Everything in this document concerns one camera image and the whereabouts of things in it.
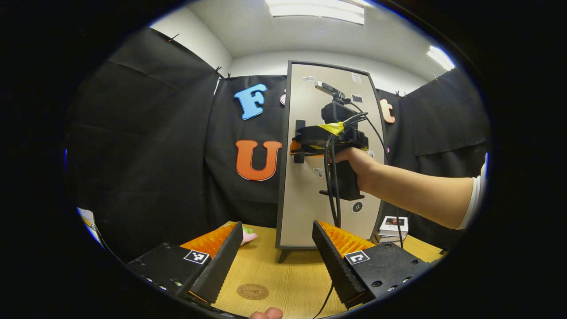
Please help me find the round brown coaster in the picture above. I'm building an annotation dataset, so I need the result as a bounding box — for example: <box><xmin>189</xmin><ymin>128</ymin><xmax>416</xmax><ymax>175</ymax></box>
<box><xmin>237</xmin><ymin>284</ymin><xmax>270</xmax><ymax>301</ymax></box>

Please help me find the small ceiling light panel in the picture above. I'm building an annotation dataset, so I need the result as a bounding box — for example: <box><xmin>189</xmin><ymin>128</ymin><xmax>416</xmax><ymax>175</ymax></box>
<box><xmin>426</xmin><ymin>45</ymin><xmax>456</xmax><ymax>71</ymax></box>

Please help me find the long ceiling light panel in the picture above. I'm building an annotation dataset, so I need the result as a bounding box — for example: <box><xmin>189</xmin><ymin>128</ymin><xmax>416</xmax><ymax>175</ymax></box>
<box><xmin>265</xmin><ymin>0</ymin><xmax>366</xmax><ymax>25</ymax></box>

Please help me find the dark grey cabinet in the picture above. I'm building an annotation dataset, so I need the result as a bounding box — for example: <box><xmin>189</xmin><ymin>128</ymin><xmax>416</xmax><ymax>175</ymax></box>
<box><xmin>275</xmin><ymin>60</ymin><xmax>387</xmax><ymax>264</ymax></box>

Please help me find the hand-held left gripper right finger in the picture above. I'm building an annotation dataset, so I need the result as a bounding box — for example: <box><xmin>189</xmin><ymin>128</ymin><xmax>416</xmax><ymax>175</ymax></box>
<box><xmin>312</xmin><ymin>220</ymin><xmax>432</xmax><ymax>309</ymax></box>

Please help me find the white picture-cover book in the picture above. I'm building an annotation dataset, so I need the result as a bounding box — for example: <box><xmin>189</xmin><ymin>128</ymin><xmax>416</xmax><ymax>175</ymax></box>
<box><xmin>380</xmin><ymin>216</ymin><xmax>409</xmax><ymax>237</ymax></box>

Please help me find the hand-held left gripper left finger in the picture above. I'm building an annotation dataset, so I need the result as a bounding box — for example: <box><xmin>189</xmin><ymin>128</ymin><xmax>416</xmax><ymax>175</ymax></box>
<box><xmin>124</xmin><ymin>221</ymin><xmax>245</xmax><ymax>307</ymax></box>

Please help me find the black backdrop cloth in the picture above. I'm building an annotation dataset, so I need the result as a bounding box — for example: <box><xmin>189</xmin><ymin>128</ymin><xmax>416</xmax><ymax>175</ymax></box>
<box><xmin>64</xmin><ymin>27</ymin><xmax>491</xmax><ymax>262</ymax></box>

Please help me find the thick black cable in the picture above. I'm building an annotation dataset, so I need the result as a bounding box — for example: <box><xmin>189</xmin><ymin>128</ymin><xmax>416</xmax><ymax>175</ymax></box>
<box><xmin>312</xmin><ymin>112</ymin><xmax>369</xmax><ymax>319</ymax></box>

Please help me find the thin black cable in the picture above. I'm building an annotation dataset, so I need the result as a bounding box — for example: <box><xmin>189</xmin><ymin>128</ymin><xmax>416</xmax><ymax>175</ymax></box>
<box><xmin>350</xmin><ymin>103</ymin><xmax>404</xmax><ymax>249</ymax></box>

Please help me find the beige cabinet door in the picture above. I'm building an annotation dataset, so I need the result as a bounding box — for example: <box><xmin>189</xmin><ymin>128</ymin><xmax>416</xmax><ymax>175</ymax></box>
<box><xmin>280</xmin><ymin>63</ymin><xmax>385</xmax><ymax>248</ymax></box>

